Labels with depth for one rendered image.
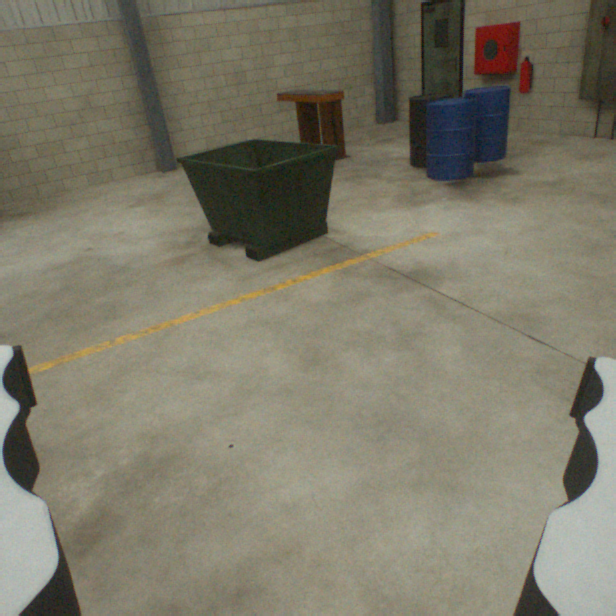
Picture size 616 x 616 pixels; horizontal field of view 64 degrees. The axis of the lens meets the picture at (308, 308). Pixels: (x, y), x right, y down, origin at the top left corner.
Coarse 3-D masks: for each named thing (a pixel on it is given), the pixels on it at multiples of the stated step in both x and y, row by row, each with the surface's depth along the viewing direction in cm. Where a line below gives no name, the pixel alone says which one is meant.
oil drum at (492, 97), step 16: (464, 96) 644; (480, 96) 622; (496, 96) 618; (480, 112) 630; (496, 112) 627; (480, 128) 639; (496, 128) 636; (480, 144) 648; (496, 144) 646; (480, 160) 658; (496, 160) 656
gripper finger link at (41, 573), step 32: (0, 352) 10; (0, 384) 10; (0, 416) 9; (0, 448) 8; (32, 448) 9; (0, 480) 7; (32, 480) 9; (0, 512) 7; (32, 512) 7; (0, 544) 6; (32, 544) 6; (0, 576) 6; (32, 576) 6; (64, 576) 6; (0, 608) 6; (32, 608) 6; (64, 608) 6
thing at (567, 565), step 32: (608, 384) 10; (576, 416) 11; (608, 416) 9; (576, 448) 9; (608, 448) 8; (576, 480) 9; (608, 480) 8; (576, 512) 7; (608, 512) 7; (544, 544) 7; (576, 544) 7; (608, 544) 7; (544, 576) 6; (576, 576) 6; (608, 576) 6; (544, 608) 6; (576, 608) 6; (608, 608) 6
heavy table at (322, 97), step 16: (288, 96) 828; (304, 96) 781; (320, 96) 739; (336, 96) 747; (304, 112) 820; (320, 112) 760; (336, 112) 762; (304, 128) 830; (336, 128) 772; (336, 144) 786
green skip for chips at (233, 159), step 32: (192, 160) 456; (224, 160) 505; (256, 160) 528; (288, 160) 401; (320, 160) 428; (224, 192) 442; (256, 192) 400; (288, 192) 420; (320, 192) 447; (224, 224) 476; (256, 224) 428; (288, 224) 439; (320, 224) 468; (256, 256) 439
